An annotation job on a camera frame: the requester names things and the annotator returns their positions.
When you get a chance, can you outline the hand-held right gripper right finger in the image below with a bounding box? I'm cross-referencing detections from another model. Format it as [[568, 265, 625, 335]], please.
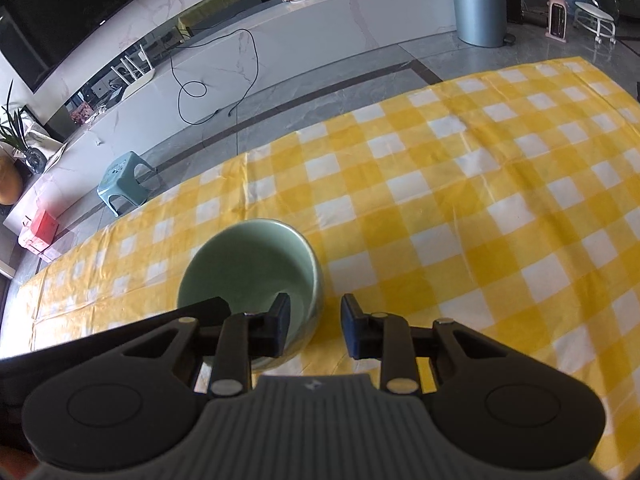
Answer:
[[341, 295, 494, 395]]

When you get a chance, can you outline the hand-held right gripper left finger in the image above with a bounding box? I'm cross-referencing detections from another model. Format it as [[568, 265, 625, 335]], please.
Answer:
[[121, 292, 292, 399]]

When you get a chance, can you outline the pale green ceramic bowl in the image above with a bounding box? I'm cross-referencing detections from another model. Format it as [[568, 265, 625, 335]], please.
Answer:
[[177, 218, 325, 374]]

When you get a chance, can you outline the yellow checked tablecloth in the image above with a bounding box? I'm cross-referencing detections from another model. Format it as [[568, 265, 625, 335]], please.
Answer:
[[0, 57, 640, 480]]

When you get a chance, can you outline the light blue plastic stool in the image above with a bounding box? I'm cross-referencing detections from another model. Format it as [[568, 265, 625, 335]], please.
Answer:
[[96, 151, 159, 218]]

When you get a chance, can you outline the pink storage box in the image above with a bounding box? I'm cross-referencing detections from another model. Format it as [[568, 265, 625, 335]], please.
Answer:
[[19, 208, 60, 256]]

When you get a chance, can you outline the black notebook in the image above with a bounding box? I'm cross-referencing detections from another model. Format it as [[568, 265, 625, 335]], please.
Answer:
[[0, 297, 231, 461]]

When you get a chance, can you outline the white router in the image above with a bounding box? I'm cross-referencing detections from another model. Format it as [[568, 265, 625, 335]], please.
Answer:
[[111, 45, 157, 99]]

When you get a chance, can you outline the dark glass vase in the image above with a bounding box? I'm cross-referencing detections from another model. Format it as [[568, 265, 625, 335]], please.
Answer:
[[25, 147, 49, 175]]

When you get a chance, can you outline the gold vase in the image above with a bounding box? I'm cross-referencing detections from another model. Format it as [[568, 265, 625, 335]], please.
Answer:
[[0, 155, 25, 206]]

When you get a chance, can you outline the green leafy plant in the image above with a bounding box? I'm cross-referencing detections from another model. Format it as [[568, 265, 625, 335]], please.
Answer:
[[0, 80, 37, 154]]

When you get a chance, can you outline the grey round trash bin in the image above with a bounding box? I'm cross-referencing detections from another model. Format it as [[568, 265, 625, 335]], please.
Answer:
[[448, 0, 516, 47]]

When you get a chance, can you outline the pink heater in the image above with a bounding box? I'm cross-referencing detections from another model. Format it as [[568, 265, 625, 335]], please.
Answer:
[[546, 0, 572, 41]]

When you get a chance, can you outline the black television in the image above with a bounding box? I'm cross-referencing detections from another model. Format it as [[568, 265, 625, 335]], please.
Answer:
[[0, 0, 281, 94]]

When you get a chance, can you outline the white round stool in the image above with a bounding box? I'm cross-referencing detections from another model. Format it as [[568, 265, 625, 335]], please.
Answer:
[[572, 1, 619, 45]]

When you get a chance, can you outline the black cable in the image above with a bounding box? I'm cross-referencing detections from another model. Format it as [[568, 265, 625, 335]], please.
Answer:
[[170, 28, 260, 125]]

